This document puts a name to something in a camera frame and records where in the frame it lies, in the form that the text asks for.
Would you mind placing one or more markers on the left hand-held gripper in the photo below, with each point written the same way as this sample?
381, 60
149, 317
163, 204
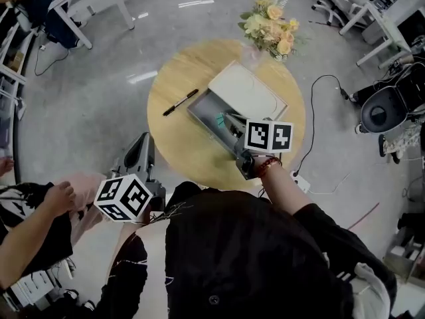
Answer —
123, 198

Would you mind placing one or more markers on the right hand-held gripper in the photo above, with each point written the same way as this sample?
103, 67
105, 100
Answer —
269, 136

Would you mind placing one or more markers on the small teal object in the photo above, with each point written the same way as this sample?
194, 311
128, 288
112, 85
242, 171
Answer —
220, 121

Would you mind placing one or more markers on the grey drawer box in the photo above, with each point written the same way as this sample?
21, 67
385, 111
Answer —
242, 88

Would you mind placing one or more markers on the black marker pen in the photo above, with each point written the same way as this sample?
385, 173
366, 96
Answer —
181, 102

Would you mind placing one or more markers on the person's right forearm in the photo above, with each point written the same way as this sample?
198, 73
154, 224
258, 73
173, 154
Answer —
282, 191

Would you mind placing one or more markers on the person's left forearm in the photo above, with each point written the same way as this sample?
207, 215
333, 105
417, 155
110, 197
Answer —
129, 233

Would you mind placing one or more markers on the white storage shelf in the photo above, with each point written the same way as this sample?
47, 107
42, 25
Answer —
10, 88

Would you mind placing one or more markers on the pink cloth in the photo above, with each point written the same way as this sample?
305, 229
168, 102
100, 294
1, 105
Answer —
84, 188

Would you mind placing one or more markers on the round wooden table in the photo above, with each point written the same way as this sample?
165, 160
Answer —
186, 75

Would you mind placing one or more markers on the white power strip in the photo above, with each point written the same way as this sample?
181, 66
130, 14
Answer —
300, 182

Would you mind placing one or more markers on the yellow flower bouquet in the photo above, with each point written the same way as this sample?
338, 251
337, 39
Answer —
272, 28

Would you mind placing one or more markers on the person's black clothed torso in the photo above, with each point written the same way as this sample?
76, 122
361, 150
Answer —
249, 261

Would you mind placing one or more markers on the round grey black chair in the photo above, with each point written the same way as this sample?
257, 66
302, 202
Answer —
378, 111

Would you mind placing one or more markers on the red floor strip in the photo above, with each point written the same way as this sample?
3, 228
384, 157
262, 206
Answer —
363, 216

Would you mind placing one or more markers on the person's grey hood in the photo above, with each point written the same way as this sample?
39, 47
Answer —
375, 291

